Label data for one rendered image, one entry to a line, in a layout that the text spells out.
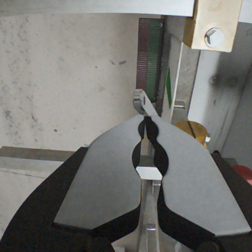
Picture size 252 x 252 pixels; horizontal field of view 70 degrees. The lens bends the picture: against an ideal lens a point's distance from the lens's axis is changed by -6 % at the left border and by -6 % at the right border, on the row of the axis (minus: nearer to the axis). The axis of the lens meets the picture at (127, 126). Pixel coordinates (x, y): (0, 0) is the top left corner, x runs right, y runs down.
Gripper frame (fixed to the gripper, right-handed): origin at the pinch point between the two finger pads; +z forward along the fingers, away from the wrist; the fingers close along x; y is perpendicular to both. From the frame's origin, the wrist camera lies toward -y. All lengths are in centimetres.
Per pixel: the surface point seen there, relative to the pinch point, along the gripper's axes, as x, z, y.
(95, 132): -28, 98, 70
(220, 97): 22.0, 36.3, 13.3
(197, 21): 5.6, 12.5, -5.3
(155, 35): 2.5, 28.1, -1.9
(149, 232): 7, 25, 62
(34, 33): -58, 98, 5
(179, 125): 6.2, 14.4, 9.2
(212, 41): 7.3, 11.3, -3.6
